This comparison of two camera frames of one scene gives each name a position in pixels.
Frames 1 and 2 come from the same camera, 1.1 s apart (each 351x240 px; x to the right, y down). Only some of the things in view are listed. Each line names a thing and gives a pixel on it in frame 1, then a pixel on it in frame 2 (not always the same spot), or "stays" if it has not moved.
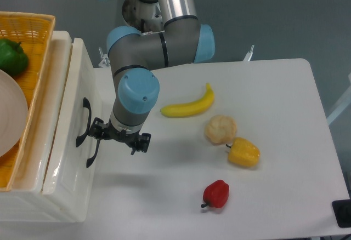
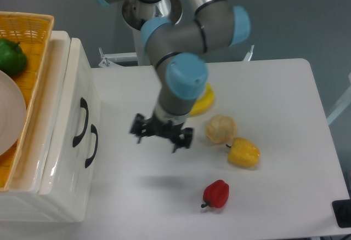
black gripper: x=101 y=131 -> x=142 y=127
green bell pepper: x=13 y=60 stays
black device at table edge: x=342 y=211 stays
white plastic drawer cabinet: x=53 y=179 stays
